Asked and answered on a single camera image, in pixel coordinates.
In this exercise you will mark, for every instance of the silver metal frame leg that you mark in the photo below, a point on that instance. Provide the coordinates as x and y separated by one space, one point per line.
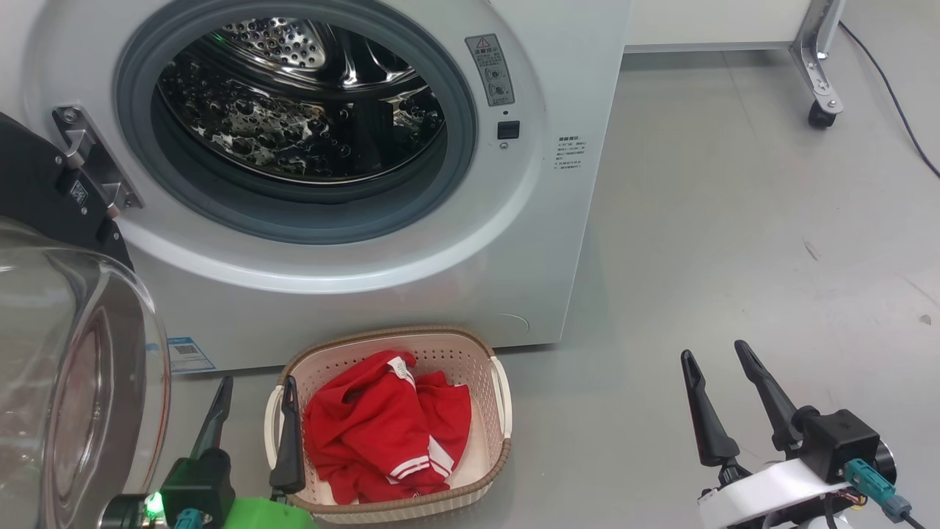
816 44

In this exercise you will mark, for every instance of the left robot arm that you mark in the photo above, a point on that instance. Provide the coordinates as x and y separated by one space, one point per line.
128 514

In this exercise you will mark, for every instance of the grey rubber door gasket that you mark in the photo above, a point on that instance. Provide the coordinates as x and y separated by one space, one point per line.
316 220

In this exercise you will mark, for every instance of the blue energy label sticker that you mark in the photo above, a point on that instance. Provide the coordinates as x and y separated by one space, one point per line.
189 356

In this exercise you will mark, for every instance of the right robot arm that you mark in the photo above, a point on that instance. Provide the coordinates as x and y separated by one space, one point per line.
885 463

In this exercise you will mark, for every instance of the black round glass washer door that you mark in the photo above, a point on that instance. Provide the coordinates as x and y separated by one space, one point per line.
37 184

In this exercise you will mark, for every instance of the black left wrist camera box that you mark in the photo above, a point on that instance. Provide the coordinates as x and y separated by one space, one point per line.
198 488

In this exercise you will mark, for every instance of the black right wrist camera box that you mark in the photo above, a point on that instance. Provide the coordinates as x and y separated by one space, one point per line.
841 444

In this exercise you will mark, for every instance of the stainless steel washer drum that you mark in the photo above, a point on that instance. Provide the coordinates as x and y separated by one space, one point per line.
294 132

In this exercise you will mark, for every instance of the black door lock slot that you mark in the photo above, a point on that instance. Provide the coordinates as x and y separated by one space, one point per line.
508 130

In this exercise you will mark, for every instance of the metal door hinge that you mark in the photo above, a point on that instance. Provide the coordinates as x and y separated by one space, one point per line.
92 158

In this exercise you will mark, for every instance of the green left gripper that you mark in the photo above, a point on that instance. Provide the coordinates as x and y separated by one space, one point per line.
272 516

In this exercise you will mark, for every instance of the cream perforated laundry basket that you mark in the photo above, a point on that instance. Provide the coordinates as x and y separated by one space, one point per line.
448 356

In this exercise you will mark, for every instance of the white front-load washing machine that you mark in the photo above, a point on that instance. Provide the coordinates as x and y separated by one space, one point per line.
440 294

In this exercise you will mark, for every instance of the red garment with white stripes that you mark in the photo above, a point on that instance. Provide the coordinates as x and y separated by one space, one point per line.
382 426

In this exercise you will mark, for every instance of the white cabinet panel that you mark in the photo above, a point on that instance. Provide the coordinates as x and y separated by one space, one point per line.
712 22

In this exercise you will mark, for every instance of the black caster wheel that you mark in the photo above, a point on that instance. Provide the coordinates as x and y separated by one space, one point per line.
822 116

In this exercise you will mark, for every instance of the grey warning sticker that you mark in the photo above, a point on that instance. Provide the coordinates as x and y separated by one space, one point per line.
490 70

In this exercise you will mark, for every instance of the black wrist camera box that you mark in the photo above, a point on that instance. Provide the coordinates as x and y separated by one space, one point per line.
198 488
841 444

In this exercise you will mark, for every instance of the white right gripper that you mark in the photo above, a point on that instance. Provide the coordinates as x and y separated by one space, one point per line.
771 492

